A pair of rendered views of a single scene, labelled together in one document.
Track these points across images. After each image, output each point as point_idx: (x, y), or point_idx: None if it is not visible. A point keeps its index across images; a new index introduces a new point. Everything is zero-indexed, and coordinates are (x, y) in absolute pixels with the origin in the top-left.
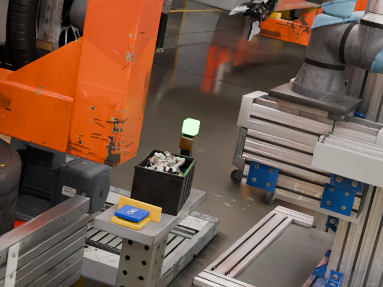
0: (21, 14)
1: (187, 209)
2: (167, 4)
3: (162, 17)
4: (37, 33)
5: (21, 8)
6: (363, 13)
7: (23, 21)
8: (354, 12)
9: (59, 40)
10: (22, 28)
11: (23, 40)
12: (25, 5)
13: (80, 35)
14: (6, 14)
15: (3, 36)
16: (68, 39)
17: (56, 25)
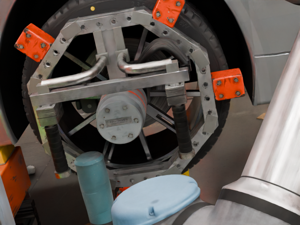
0: (26, 114)
1: None
2: (167, 96)
3: (172, 112)
4: (60, 129)
5: (24, 108)
6: (138, 189)
7: (28, 120)
8: (147, 179)
9: (189, 116)
10: (31, 127)
11: (38, 138)
12: (26, 106)
13: (195, 113)
14: (1, 117)
15: (6, 137)
16: (191, 116)
17: (42, 127)
